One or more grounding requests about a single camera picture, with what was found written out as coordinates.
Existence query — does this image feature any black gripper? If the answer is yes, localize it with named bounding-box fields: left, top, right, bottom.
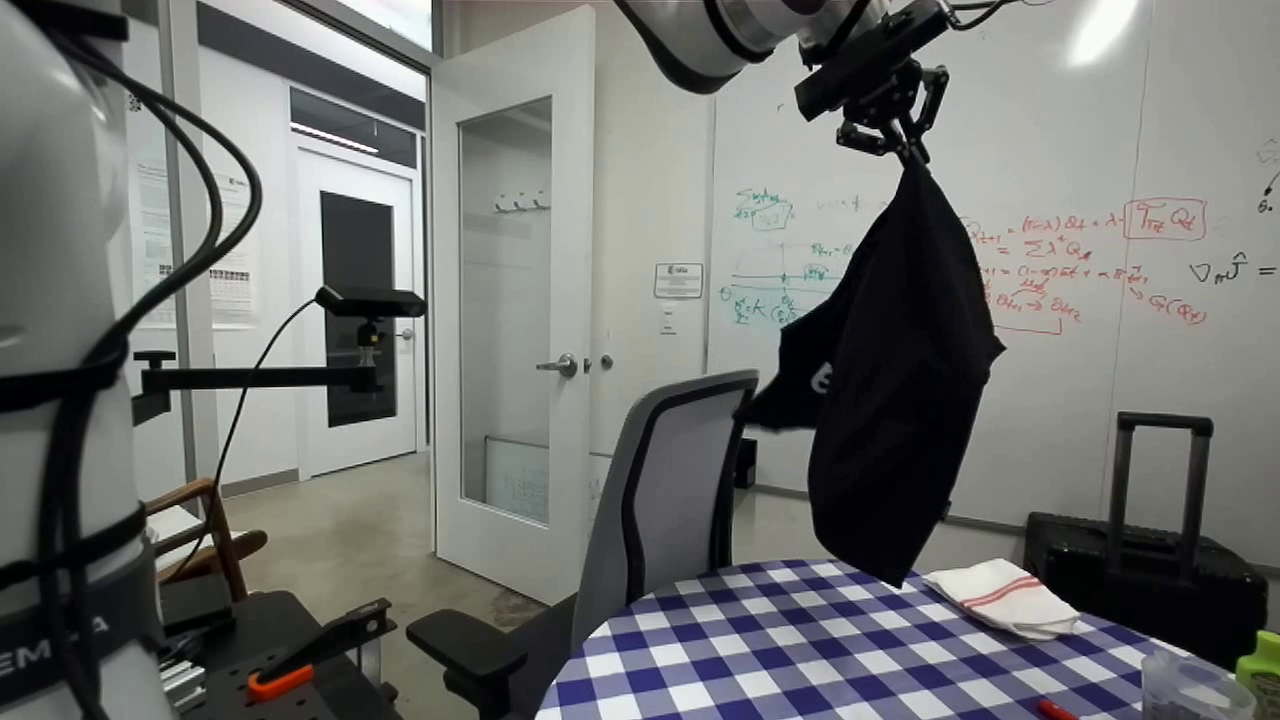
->
left=792, top=0, right=957, bottom=173

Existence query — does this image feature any black cloth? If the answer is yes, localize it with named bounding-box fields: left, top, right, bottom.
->
left=742, top=157, right=1013, bottom=592

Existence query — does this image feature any grey office chair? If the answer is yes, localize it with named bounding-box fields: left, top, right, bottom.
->
left=568, top=366, right=763, bottom=649

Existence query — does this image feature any black chair seat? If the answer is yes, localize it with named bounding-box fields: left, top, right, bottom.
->
left=513, top=597, right=584, bottom=720

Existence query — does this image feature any black chair armrest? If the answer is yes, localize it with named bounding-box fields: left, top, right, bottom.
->
left=406, top=607, right=531, bottom=720

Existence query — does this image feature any wooden chair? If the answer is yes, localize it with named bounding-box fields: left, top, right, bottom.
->
left=135, top=475, right=271, bottom=607

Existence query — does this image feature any white door with glass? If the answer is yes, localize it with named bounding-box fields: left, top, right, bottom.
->
left=428, top=5, right=600, bottom=610

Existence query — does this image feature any white towel red stripe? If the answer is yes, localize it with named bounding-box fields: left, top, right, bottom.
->
left=925, top=556, right=1092, bottom=643

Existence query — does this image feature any black suitcase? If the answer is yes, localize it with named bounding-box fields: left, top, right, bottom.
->
left=1019, top=409, right=1271, bottom=670

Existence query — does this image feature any blue white checkered tablecloth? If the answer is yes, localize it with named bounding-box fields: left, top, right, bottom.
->
left=531, top=556, right=1280, bottom=720

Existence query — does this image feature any clear plastic cup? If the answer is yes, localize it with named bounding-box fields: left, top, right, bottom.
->
left=1140, top=649, right=1262, bottom=720

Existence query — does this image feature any small green bottle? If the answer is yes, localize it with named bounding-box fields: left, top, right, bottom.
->
left=1232, top=628, right=1280, bottom=720

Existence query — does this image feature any paper wall sign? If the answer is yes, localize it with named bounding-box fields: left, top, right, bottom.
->
left=649, top=255, right=708, bottom=304

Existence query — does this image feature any metal door handle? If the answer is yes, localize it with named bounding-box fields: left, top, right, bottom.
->
left=531, top=347, right=584, bottom=382

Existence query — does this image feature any black camera on stand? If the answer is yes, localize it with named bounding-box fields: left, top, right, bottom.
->
left=129, top=285, right=433, bottom=433

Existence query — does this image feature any orange handled clamp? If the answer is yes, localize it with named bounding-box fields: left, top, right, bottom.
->
left=240, top=597, right=402, bottom=709

